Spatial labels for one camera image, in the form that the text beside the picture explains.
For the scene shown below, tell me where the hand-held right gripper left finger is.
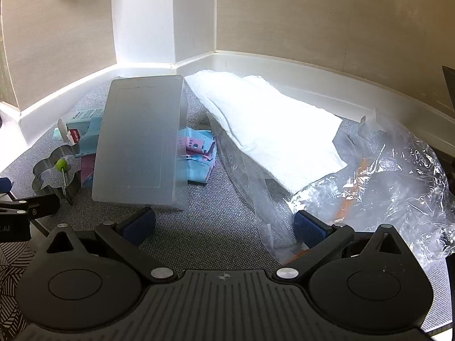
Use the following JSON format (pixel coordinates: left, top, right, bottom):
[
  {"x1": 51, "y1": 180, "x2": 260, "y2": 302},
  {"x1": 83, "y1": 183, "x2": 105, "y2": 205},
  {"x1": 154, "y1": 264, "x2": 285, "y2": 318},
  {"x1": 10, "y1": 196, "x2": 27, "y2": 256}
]
[{"x1": 46, "y1": 207, "x2": 175, "y2": 285}]

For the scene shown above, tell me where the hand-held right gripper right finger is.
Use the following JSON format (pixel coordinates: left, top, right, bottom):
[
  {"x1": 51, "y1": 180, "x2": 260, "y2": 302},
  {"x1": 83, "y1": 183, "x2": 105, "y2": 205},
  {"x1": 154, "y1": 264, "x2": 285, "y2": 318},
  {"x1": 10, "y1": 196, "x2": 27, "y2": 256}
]
[{"x1": 274, "y1": 210, "x2": 413, "y2": 282}]

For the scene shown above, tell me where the clear plastic bag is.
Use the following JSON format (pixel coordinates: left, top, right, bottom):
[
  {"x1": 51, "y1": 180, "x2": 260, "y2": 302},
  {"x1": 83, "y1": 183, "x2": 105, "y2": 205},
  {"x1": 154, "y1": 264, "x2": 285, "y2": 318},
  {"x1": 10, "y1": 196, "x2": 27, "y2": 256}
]
[{"x1": 208, "y1": 108, "x2": 455, "y2": 274}]

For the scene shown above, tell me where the metal cookie cutter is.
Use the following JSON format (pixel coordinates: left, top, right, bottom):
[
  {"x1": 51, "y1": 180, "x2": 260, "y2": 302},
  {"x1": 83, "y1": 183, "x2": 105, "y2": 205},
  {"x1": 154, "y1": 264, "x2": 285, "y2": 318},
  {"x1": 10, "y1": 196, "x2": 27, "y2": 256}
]
[{"x1": 32, "y1": 145, "x2": 85, "y2": 205}]

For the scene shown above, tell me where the green-headed stick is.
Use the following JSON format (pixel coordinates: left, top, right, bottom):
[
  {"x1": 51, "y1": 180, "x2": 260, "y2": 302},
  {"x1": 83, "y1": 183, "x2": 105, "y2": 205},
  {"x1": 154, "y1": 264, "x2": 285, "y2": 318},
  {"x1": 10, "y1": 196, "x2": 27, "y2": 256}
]
[{"x1": 55, "y1": 160, "x2": 74, "y2": 205}]

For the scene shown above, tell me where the black and white patterned cloth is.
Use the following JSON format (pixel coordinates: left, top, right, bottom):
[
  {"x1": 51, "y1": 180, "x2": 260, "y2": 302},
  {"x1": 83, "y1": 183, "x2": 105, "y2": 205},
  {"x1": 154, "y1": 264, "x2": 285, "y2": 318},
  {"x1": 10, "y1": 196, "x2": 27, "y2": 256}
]
[{"x1": 0, "y1": 242, "x2": 37, "y2": 332}]

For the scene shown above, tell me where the orange wrapper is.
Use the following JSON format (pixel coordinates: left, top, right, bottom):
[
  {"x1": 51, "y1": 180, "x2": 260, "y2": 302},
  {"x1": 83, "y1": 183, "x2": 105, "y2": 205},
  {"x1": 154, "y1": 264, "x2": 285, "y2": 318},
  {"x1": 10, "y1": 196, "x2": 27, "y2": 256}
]
[{"x1": 339, "y1": 159, "x2": 375, "y2": 218}]

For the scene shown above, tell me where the translucent plastic storage box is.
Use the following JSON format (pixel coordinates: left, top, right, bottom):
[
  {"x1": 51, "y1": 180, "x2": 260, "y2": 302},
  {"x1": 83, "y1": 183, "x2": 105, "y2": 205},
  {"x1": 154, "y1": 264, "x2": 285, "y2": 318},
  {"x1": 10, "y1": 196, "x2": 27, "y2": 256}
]
[{"x1": 92, "y1": 74, "x2": 189, "y2": 211}]

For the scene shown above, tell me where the blue cardboard piece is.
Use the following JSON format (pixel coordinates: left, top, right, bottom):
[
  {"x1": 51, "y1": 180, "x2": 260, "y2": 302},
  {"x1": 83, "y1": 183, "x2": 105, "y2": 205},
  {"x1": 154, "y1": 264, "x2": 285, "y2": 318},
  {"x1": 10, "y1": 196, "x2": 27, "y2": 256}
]
[{"x1": 79, "y1": 115, "x2": 104, "y2": 157}]

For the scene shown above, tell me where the small teal and white carton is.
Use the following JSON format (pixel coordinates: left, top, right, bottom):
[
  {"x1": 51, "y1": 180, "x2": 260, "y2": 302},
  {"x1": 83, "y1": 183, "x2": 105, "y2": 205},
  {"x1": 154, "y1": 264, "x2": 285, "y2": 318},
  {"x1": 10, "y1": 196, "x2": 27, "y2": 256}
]
[{"x1": 57, "y1": 109, "x2": 105, "y2": 146}]

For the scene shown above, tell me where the pink and blue paper packet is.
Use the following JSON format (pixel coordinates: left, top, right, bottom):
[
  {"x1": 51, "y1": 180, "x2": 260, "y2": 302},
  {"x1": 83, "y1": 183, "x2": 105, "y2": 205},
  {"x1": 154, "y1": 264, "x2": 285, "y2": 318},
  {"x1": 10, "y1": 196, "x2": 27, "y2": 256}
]
[{"x1": 176, "y1": 127, "x2": 217, "y2": 184}]

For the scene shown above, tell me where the white paper towel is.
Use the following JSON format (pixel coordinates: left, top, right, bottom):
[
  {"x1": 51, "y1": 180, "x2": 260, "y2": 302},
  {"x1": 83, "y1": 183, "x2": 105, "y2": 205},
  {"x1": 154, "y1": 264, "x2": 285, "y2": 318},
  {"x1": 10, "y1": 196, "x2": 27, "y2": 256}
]
[{"x1": 185, "y1": 70, "x2": 348, "y2": 195}]

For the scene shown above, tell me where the dark flat panel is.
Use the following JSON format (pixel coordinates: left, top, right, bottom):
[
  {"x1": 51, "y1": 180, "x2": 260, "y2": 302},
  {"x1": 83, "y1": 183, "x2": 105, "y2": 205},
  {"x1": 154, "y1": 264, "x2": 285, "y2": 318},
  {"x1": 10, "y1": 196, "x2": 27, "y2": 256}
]
[{"x1": 442, "y1": 66, "x2": 455, "y2": 111}]

